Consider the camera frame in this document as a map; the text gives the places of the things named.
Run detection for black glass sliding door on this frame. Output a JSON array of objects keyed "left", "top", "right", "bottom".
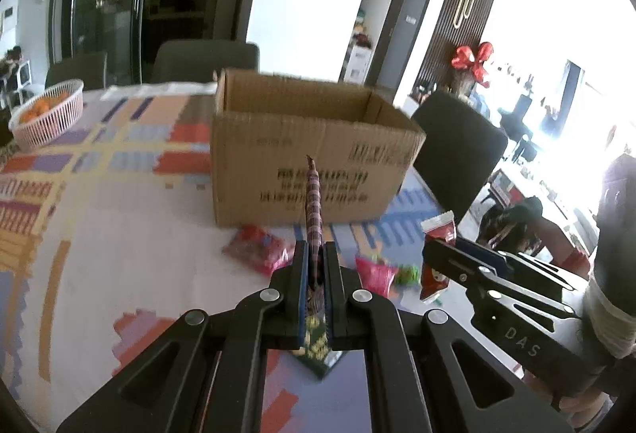
[{"left": 50, "top": 0, "right": 271, "bottom": 86}]

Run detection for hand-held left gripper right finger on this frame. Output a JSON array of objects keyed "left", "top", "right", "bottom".
[{"left": 323, "top": 241, "right": 572, "bottom": 433}]

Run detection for brown cardboard box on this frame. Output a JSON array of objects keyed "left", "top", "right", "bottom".
[{"left": 211, "top": 68, "right": 427, "bottom": 229}]

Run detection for white plastic basket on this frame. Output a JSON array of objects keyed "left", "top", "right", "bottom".
[{"left": 9, "top": 79, "right": 85, "bottom": 152}]

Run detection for television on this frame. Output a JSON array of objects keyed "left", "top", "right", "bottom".
[{"left": 560, "top": 60, "right": 586, "bottom": 126}]

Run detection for person's right hand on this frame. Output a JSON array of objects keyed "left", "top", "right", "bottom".
[{"left": 557, "top": 389, "right": 615, "bottom": 432}]

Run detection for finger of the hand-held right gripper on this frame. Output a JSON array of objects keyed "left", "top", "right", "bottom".
[
  {"left": 422, "top": 239, "right": 580, "bottom": 320},
  {"left": 454, "top": 235, "right": 590, "bottom": 289}
]

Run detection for wide grey dining chair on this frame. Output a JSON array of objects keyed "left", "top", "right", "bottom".
[{"left": 150, "top": 39, "right": 260, "bottom": 84}]

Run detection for narrow grey dining chair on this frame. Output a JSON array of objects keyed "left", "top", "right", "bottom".
[{"left": 45, "top": 51, "right": 108, "bottom": 91}]

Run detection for pink red snack packet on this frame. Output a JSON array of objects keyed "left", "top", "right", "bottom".
[{"left": 222, "top": 224, "right": 297, "bottom": 276}]

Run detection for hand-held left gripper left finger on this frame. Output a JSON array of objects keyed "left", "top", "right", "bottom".
[{"left": 56, "top": 240, "right": 311, "bottom": 433}]

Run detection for magenta snack packet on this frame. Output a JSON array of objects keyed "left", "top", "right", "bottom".
[{"left": 355, "top": 255, "right": 398, "bottom": 299}]

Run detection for green snack packet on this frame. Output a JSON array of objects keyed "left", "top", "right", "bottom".
[{"left": 395, "top": 264, "right": 422, "bottom": 287}]

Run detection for grey interior door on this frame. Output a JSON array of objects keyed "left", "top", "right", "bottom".
[{"left": 365, "top": 0, "right": 442, "bottom": 92}]

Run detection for pile of oranges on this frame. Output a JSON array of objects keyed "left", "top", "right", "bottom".
[{"left": 20, "top": 90, "right": 71, "bottom": 124}]

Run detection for purple checked snack packet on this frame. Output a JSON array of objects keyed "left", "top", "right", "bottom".
[{"left": 298, "top": 155, "right": 349, "bottom": 381}]

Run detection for red foil balloon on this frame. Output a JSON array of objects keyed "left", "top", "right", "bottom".
[{"left": 451, "top": 42, "right": 496, "bottom": 89}]

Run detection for small white cabinet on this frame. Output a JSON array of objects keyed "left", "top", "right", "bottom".
[{"left": 343, "top": 48, "right": 373, "bottom": 84}]

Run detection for stuffed toys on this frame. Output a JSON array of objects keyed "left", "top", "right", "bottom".
[{"left": 350, "top": 23, "right": 373, "bottom": 49}]

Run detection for dark round-backed dining chair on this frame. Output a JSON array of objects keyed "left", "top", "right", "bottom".
[{"left": 411, "top": 90, "right": 509, "bottom": 226}]

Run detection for white storage shelf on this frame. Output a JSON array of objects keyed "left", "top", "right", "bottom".
[{"left": 0, "top": 48, "right": 33, "bottom": 112}]

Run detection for red white snack packet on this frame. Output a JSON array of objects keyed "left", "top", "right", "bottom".
[{"left": 420, "top": 210, "right": 457, "bottom": 302}]

